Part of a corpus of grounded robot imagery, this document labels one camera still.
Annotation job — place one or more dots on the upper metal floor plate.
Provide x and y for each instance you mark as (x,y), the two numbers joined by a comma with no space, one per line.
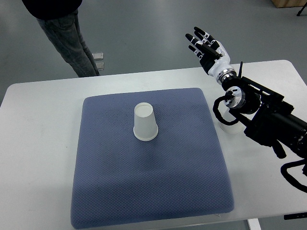
(98,56)

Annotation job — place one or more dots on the black tripod leg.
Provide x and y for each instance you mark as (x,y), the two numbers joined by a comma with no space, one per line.
(301,10)

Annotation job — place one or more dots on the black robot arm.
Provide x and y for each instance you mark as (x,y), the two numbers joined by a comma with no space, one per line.
(267,117)

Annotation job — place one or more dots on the white paper cup on cushion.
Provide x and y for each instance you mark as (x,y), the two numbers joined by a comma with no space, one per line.
(145,126)

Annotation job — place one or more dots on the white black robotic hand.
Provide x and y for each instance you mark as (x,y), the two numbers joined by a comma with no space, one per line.
(213,57)

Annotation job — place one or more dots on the white paper cup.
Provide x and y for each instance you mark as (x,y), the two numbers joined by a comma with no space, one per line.
(233,129)
(145,126)

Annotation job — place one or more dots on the black control panel under table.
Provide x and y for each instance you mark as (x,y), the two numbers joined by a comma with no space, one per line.
(295,216)

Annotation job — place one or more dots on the blue textured cushion mat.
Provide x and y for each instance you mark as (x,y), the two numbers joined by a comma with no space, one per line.
(120,179)

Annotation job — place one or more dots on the metal floor plate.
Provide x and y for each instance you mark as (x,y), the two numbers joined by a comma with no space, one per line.
(98,56)
(100,65)

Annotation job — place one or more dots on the lower metal floor plate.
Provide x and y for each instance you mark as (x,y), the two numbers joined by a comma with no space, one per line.
(100,65)

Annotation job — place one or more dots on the white table leg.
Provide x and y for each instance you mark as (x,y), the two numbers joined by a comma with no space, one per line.
(254,224)

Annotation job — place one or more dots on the brown cardboard box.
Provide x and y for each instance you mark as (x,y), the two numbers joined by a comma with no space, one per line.
(288,3)

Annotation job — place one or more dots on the standing person in jeans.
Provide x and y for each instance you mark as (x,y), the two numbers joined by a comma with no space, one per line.
(59,21)

